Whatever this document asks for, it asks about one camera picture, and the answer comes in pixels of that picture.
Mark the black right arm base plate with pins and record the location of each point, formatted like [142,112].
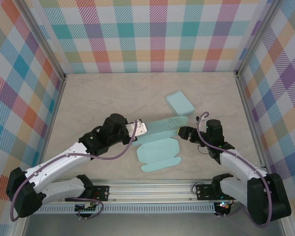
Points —
[204,191]

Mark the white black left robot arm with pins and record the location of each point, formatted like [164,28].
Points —
[59,159]

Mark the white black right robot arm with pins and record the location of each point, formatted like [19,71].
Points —
[241,164]

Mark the aluminium mounting rail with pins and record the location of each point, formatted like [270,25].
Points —
[150,190]

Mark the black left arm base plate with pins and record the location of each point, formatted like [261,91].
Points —
[103,191]

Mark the light blue paper box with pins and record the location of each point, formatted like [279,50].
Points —
[159,150]
[179,103]

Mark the grey metal panel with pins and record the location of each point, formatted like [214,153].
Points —
[150,226]

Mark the aluminium frame post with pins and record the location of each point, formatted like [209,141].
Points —
[47,41]
[256,37]

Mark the small black circuit board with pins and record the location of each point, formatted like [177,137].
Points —
[86,209]

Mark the aluminium side rail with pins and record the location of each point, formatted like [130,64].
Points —
[246,98]
[58,98]

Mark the small circuit board with light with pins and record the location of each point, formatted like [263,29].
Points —
[223,206]

